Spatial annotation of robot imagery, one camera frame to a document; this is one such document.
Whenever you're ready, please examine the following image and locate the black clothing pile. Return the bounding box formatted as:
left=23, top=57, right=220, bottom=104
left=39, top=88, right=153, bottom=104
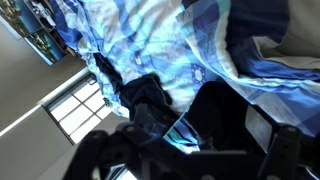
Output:
left=92, top=52, right=175, bottom=129

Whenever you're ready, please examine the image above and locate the window with dark frame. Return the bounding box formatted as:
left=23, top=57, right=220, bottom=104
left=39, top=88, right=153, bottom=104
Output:
left=42, top=73, right=116, bottom=146

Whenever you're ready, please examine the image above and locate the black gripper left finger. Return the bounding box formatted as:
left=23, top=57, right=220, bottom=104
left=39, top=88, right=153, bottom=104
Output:
left=63, top=103, right=158, bottom=180

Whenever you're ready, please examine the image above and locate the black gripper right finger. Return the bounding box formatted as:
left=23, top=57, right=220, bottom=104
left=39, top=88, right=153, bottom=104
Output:
left=244, top=104, right=320, bottom=180

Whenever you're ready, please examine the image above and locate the blue checked blanket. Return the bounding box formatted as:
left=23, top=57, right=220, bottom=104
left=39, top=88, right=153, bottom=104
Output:
left=49, top=0, right=320, bottom=155

